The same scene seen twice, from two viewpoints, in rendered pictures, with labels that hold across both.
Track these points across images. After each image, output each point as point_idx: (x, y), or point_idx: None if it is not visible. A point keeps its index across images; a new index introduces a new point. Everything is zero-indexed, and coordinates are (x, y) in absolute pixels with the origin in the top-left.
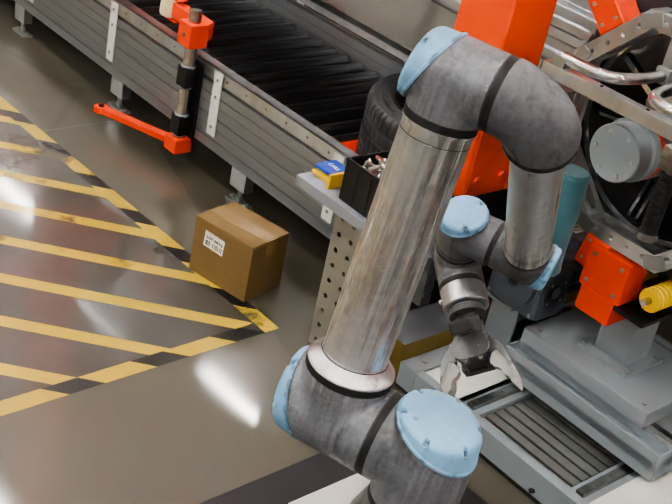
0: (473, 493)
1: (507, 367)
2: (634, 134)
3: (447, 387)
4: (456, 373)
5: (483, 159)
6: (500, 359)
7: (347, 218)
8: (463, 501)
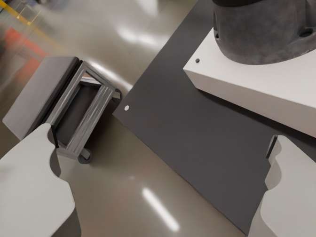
0: (212, 201)
1: (21, 161)
2: None
3: (292, 163)
4: (271, 205)
5: None
6: (13, 202)
7: None
8: (222, 180)
